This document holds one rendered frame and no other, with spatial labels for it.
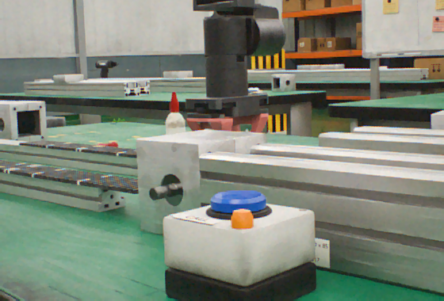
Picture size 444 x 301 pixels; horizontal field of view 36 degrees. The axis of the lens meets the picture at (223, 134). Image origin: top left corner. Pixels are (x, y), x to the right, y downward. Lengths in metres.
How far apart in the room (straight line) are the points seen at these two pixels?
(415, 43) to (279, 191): 3.48
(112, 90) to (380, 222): 3.47
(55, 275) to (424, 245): 0.29
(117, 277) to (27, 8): 12.09
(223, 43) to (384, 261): 0.45
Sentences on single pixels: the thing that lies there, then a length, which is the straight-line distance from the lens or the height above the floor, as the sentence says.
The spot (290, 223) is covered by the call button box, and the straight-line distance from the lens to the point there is 0.48.
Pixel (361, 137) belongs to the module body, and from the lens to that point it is 0.75.
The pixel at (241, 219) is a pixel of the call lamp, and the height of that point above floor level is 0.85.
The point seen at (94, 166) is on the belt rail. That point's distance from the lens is 1.14.
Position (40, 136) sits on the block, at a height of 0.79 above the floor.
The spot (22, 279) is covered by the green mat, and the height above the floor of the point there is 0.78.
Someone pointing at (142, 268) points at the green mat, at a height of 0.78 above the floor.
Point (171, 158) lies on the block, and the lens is 0.66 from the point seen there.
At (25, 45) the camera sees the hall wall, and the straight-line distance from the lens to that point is 12.54.
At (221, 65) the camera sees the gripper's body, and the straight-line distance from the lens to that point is 0.90.
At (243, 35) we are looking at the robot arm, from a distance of 0.91.
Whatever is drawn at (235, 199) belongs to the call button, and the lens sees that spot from 0.48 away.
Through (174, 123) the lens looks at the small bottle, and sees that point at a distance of 1.28.
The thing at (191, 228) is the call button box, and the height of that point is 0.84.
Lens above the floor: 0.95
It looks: 6 degrees down
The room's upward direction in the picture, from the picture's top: 2 degrees counter-clockwise
